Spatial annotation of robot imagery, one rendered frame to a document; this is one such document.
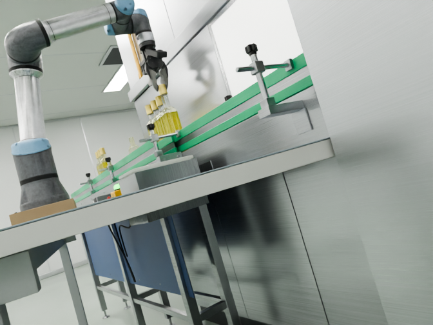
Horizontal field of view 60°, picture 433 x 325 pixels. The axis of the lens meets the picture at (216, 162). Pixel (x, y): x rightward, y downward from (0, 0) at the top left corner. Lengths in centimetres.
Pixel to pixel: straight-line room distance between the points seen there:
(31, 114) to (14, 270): 97
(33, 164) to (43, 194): 10
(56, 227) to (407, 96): 51
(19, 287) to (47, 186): 72
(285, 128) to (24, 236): 66
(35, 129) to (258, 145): 82
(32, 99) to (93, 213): 102
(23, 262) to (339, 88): 54
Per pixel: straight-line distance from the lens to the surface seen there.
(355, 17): 62
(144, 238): 181
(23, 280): 60
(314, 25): 67
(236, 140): 113
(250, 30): 132
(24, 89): 153
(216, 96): 150
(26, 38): 147
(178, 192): 56
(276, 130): 99
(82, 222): 54
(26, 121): 150
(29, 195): 129
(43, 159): 131
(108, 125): 783
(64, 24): 150
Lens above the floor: 73
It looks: 3 degrees up
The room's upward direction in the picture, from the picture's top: 16 degrees counter-clockwise
